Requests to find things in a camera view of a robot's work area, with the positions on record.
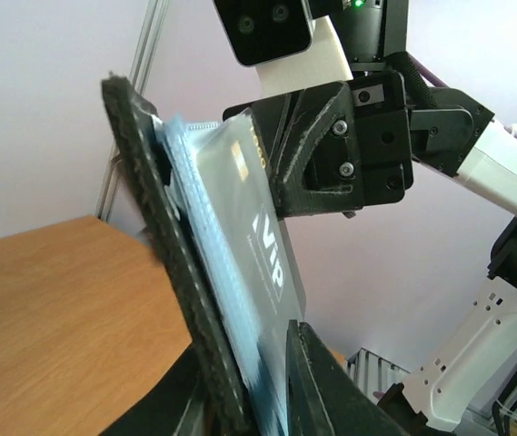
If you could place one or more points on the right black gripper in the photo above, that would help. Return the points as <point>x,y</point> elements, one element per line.
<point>335,148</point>

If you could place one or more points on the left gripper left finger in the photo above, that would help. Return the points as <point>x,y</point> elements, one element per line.
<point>179,404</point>

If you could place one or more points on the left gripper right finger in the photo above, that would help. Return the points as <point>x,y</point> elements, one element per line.
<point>321,398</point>

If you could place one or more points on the black VIP credit card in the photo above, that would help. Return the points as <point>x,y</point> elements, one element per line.
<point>254,284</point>

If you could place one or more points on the black leather card holder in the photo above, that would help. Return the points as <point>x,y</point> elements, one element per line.
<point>172,243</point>

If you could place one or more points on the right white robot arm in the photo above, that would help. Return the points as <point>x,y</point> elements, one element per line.
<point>429,282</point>

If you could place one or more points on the aluminium frame rails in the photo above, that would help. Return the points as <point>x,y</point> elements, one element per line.
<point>372,374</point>

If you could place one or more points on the right aluminium corner post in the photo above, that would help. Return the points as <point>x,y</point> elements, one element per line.
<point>129,117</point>

